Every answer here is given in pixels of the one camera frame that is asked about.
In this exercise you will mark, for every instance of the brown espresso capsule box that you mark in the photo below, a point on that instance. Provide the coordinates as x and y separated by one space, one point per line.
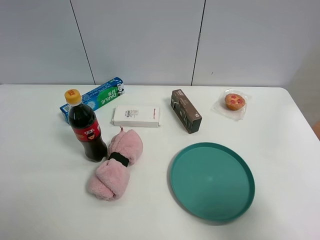
185 111

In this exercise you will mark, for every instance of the white flat box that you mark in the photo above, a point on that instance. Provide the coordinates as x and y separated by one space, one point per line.
136 116

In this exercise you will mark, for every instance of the blue green toothpaste box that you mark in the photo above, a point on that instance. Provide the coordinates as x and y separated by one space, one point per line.
100 98

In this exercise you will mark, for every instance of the wrapped small cake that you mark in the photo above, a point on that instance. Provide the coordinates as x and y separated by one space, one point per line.
231 104

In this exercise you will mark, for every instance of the cola bottle yellow cap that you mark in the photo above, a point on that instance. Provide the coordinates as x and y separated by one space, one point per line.
85 126

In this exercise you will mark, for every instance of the teal round plate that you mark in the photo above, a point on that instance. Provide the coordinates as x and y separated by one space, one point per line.
212 182

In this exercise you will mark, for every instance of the pink rolled towel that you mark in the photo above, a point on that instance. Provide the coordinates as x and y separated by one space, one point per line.
111 178

